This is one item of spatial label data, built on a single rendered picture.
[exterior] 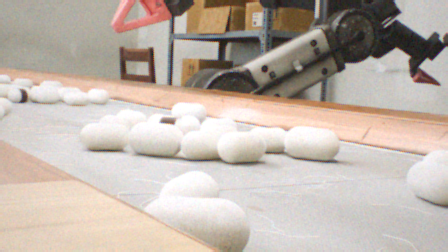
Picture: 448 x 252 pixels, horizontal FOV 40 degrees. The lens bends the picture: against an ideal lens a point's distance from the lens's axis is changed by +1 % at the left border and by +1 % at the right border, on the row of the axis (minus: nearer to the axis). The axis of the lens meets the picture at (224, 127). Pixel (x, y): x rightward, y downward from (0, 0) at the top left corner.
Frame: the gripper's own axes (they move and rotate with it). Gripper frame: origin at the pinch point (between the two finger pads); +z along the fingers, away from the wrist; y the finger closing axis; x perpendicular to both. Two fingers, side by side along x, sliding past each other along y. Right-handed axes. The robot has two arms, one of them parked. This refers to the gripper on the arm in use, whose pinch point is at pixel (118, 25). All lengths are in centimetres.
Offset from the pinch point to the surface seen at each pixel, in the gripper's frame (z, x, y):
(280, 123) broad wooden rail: 4.7, 9.4, 32.7
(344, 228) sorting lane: 21, -4, 62
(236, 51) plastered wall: -161, 127, -264
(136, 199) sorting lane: 25, -7, 55
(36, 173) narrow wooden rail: 28, -13, 61
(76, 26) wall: -136, 83, -436
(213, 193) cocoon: 24, -7, 60
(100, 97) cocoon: 8.7, 5.4, 1.5
